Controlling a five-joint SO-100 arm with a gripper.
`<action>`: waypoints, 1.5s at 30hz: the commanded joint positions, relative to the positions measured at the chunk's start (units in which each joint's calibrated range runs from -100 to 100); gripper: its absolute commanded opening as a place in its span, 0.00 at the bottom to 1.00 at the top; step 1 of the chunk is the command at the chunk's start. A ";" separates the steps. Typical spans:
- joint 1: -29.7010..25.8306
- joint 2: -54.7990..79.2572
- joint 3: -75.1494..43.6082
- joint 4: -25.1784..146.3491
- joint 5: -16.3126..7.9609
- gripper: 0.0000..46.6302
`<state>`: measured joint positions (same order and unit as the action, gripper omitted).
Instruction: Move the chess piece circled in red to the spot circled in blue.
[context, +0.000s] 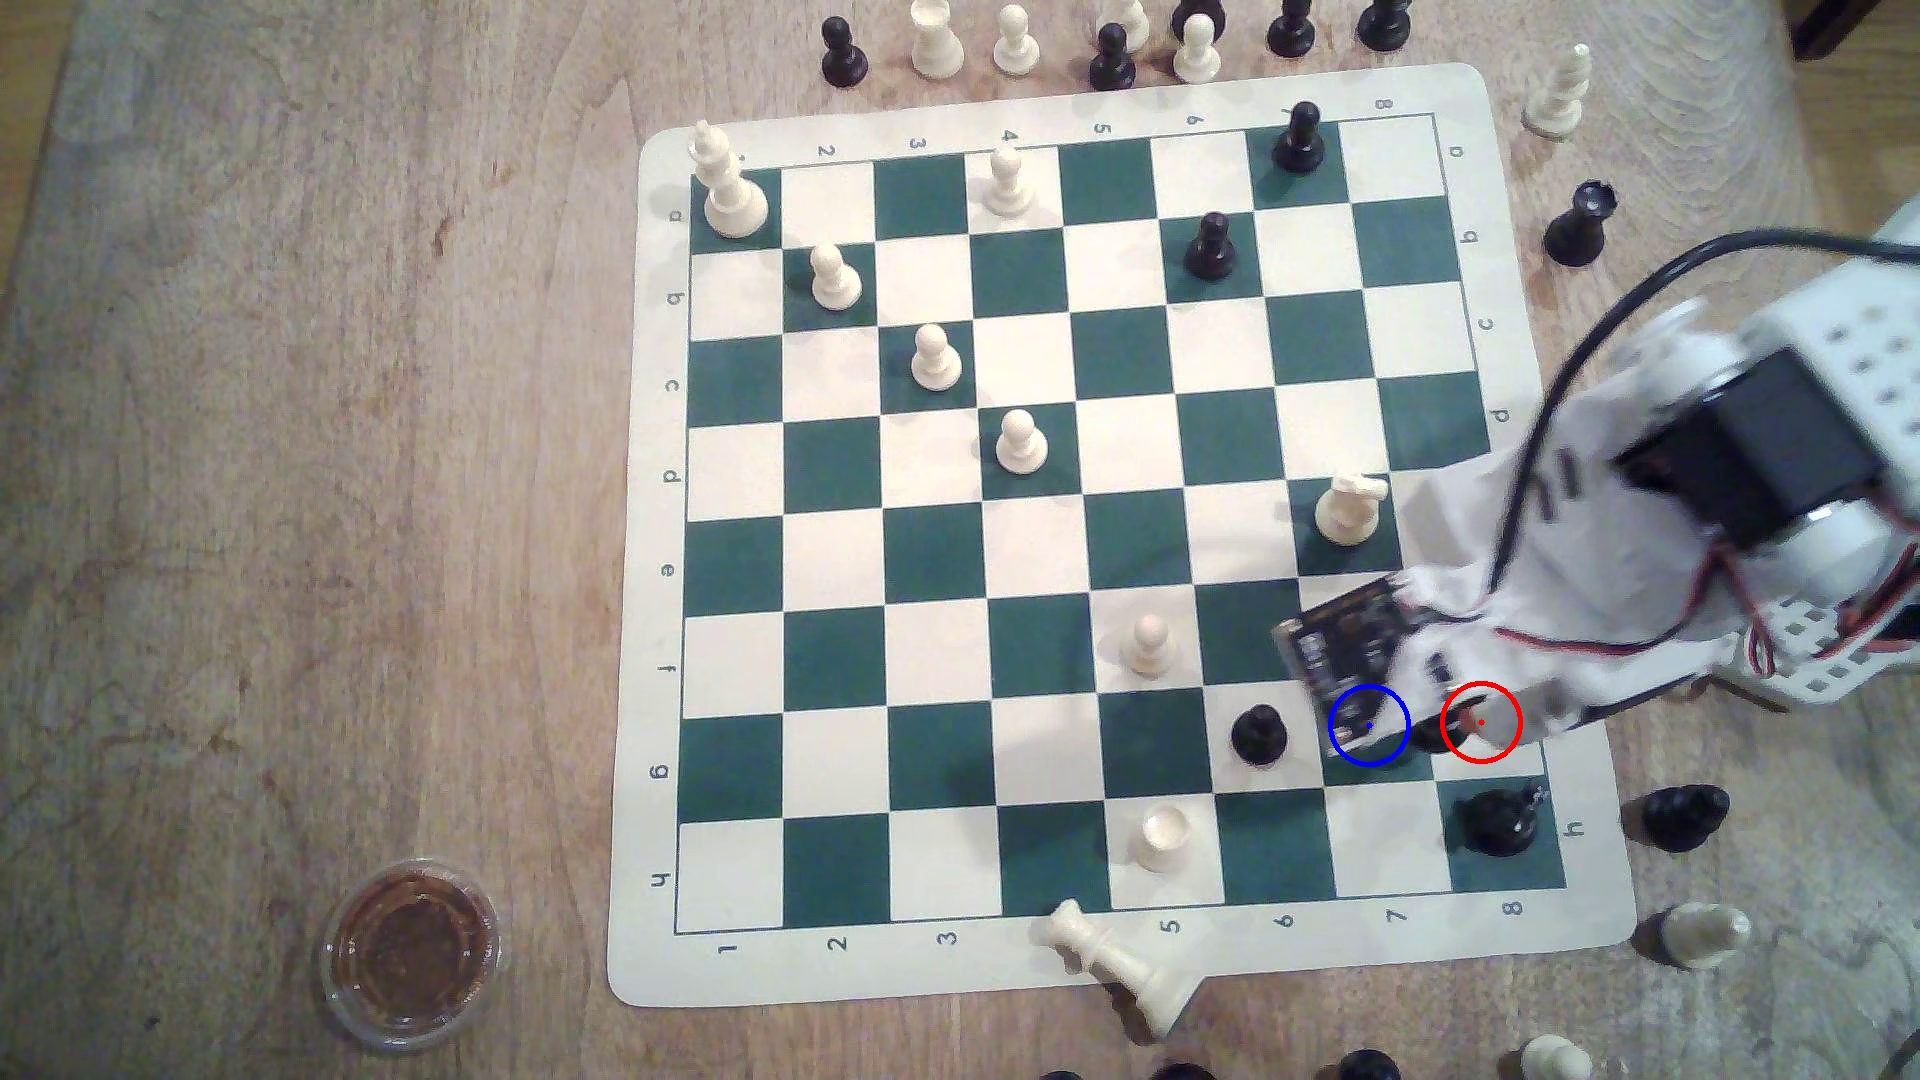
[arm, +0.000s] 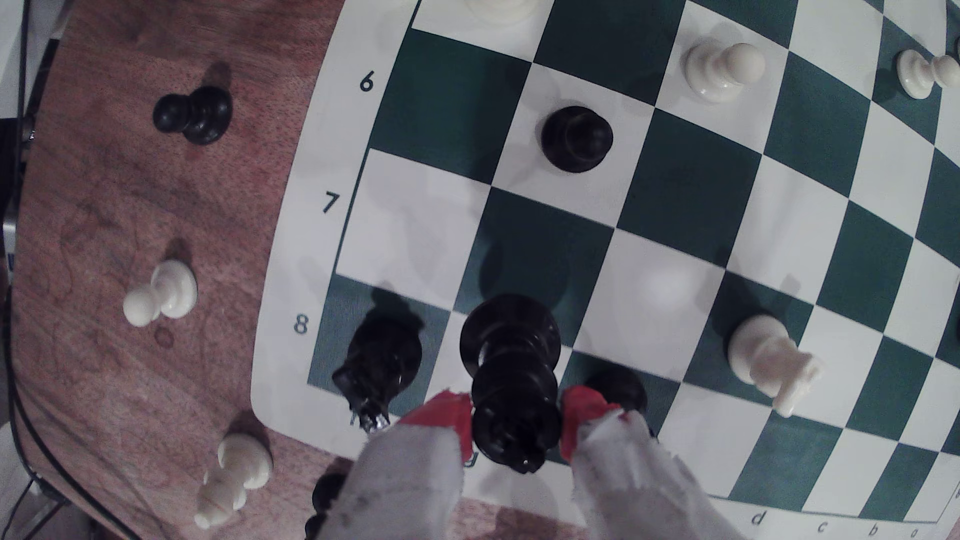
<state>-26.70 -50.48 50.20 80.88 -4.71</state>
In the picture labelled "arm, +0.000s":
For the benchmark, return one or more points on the white pawn chess piece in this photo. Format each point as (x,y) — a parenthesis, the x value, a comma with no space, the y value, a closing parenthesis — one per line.
(716,71)
(919,73)
(169,291)
(232,472)

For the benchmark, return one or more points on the black pawn chess piece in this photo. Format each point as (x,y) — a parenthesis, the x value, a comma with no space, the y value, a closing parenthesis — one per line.
(326,499)
(576,139)
(196,114)

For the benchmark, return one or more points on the black queen chess piece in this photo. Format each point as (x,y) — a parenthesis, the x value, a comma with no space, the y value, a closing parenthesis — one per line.
(514,390)

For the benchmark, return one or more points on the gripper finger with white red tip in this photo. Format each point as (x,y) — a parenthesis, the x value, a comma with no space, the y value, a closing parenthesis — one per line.
(397,487)
(630,487)

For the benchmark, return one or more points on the green and white chess mat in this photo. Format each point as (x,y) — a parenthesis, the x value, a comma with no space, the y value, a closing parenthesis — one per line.
(675,247)

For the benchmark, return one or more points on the white knight chess piece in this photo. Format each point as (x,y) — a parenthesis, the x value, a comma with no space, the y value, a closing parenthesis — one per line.
(769,360)

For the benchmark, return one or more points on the black rook chess piece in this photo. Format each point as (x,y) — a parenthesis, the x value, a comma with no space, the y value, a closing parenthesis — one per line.
(619,386)

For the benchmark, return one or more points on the white rook chess piece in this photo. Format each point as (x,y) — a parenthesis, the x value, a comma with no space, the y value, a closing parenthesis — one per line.
(501,7)

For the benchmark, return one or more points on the black king chess piece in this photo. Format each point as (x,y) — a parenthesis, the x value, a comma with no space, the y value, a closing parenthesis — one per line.
(382,364)

